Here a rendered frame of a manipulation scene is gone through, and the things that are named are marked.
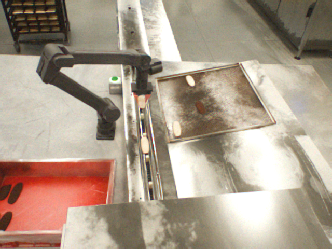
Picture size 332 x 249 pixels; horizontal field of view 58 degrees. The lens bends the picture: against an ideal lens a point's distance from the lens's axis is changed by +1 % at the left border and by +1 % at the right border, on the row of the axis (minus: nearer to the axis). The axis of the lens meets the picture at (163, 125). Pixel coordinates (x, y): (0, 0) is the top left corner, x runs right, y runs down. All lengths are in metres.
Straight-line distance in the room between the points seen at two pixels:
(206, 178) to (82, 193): 0.50
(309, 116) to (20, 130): 1.51
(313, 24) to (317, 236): 3.37
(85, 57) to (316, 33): 3.21
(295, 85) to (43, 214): 1.58
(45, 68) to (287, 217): 0.89
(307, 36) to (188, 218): 3.49
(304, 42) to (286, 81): 1.99
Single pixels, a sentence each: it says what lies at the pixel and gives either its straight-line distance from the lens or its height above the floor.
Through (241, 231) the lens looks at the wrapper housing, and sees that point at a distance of 0.65.
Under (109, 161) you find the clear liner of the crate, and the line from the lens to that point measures 1.22.
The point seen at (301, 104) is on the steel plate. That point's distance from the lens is 1.88.
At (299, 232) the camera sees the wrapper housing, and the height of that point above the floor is 1.30.
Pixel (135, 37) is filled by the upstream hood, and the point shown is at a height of 0.92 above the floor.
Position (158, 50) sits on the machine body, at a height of 0.82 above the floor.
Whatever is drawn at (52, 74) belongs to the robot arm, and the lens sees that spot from 1.15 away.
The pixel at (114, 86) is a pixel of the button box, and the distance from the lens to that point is 1.67.
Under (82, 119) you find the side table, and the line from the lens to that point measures 1.56.
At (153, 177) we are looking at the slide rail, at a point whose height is 0.85.
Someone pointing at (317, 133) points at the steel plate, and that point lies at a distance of 1.73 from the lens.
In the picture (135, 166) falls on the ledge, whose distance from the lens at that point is 1.27.
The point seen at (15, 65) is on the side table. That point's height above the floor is 0.82.
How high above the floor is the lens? 1.86
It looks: 43 degrees down
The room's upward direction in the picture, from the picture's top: 4 degrees clockwise
